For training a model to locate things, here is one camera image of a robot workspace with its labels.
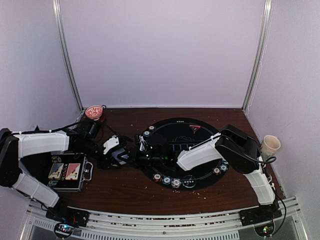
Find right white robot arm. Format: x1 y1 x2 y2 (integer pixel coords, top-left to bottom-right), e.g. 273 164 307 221
128 125 279 221

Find aluminium poker case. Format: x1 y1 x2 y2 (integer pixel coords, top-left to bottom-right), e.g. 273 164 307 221
40 153 94 193

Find right aluminium frame post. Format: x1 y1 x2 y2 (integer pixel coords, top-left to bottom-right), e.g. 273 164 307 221
241 0 274 114

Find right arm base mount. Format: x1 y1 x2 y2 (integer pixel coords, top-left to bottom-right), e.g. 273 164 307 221
239 206 282 227

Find blue card deck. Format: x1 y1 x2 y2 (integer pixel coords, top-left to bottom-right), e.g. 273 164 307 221
111 148 129 165

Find red white patterned bowl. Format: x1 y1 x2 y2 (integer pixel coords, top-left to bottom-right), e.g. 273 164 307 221
84 105 104 121

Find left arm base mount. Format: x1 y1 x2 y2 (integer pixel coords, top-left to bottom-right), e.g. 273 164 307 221
45 207 90 228

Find chips in case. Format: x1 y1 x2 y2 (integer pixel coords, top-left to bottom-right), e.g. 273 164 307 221
51 155 62 164

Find red card box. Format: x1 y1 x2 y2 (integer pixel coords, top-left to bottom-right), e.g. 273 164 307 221
65 163 81 181

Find yellow blue card box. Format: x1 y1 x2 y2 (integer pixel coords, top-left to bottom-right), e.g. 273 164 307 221
48 163 64 180

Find aluminium frame post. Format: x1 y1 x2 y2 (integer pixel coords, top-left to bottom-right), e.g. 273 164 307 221
52 0 84 111
241 0 274 114

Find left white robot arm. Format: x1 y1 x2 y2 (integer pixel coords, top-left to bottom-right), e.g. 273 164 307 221
0 120 131 222

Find dark red saucer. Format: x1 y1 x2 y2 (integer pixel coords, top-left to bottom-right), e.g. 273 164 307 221
100 115 106 122

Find aluminium front rail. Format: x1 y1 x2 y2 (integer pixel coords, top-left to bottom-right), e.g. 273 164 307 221
17 201 312 240

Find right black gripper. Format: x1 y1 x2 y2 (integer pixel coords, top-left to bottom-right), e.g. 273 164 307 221
116 146 164 171

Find red black all-in triangle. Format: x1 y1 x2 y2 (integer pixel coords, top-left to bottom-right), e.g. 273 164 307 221
189 124 201 134

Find white green paper cup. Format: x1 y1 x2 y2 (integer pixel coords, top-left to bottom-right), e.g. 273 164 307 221
261 135 281 161

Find left aluminium frame post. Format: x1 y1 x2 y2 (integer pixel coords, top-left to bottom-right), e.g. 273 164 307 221
52 0 84 111

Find round black poker mat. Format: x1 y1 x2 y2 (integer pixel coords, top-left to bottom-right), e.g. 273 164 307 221
139 117 227 191

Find green white chips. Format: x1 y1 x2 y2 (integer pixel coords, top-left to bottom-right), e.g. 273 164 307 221
162 176 172 185
142 130 151 137
219 164 228 172

